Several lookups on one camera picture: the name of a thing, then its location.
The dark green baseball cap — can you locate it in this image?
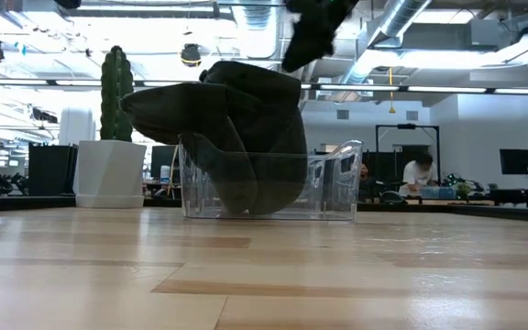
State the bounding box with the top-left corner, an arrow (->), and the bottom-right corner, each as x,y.
119,81 -> 259,216
198,60 -> 309,215

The person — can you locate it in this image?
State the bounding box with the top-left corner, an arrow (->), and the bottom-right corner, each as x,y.
358,162 -> 372,201
399,152 -> 440,199

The clear plastic bin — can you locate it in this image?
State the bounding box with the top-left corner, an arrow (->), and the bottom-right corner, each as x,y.
178,139 -> 364,222

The green cactus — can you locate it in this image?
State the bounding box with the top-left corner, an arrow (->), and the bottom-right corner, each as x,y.
99,44 -> 135,142

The black monitor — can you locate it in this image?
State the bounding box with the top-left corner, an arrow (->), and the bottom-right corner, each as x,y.
500,148 -> 528,176

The white hexagonal plant pot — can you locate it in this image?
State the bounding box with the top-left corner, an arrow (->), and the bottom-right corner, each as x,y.
73,139 -> 148,210

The black partition panel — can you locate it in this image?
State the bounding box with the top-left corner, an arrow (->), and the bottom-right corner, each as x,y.
27,143 -> 79,197

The silver ventilation duct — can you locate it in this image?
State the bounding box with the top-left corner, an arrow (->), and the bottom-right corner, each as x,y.
336,0 -> 433,88

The yellow hanging cord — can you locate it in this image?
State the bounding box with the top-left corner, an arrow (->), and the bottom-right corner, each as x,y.
387,66 -> 397,115

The black rectangular stand frame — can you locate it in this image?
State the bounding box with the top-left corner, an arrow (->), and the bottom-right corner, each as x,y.
375,123 -> 442,193

